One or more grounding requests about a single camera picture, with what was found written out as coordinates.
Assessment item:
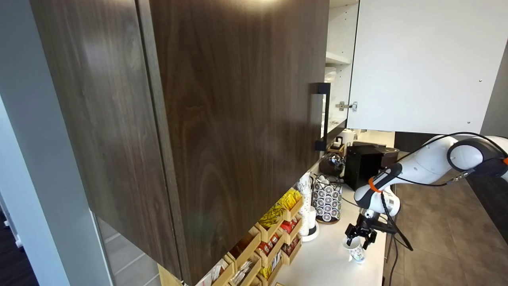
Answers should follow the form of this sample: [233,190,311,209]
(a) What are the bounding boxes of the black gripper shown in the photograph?
[342,212,380,251]

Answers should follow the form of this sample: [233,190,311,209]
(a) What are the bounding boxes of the black coffee machine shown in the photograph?
[342,139,399,192]

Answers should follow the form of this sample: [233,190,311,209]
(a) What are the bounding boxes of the wire coffee pod carousel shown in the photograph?
[309,176,344,224]

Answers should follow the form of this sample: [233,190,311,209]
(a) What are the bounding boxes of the stack of paper cups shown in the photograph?
[293,173,320,243]

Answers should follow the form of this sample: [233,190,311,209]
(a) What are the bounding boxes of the black power cable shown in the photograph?
[339,193,358,209]

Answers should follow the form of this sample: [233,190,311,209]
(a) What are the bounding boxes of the dark wood cabinet side panel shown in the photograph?
[28,0,184,279]

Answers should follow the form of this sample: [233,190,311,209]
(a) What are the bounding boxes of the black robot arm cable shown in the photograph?
[377,131,508,254]

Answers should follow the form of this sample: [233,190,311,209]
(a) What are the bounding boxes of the wooden tea bag organiser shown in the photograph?
[195,187,306,286]

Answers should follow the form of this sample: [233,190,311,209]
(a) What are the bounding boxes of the silver cabinet door hinge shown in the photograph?
[334,100,358,112]

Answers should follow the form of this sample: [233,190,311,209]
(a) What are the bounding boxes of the white open cabinet door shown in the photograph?
[345,0,508,136]

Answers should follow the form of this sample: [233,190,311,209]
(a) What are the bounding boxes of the dark wood cabinet door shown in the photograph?
[149,0,331,286]

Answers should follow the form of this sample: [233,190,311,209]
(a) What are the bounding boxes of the black cabinet door handle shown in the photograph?
[307,81,333,152]

